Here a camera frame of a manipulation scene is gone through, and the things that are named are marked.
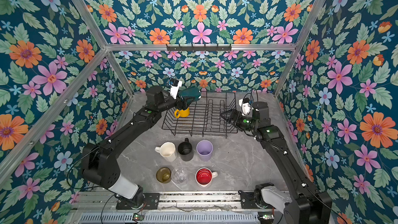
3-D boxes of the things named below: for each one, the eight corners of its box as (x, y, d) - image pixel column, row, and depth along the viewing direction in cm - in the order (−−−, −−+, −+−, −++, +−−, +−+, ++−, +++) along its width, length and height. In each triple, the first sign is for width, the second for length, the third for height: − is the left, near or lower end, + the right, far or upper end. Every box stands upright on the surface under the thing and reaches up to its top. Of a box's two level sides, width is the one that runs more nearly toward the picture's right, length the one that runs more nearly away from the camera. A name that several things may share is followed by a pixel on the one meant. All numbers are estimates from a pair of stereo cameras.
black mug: (179, 161, 88) (176, 155, 81) (181, 145, 94) (179, 138, 87) (193, 161, 88) (191, 155, 81) (194, 145, 94) (192, 138, 87)
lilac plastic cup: (202, 165, 87) (200, 157, 77) (197, 151, 92) (195, 142, 82) (214, 160, 88) (215, 152, 78) (209, 147, 94) (209, 137, 84)
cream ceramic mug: (158, 162, 88) (153, 155, 79) (161, 150, 93) (156, 141, 84) (177, 162, 88) (174, 155, 79) (179, 150, 93) (176, 141, 84)
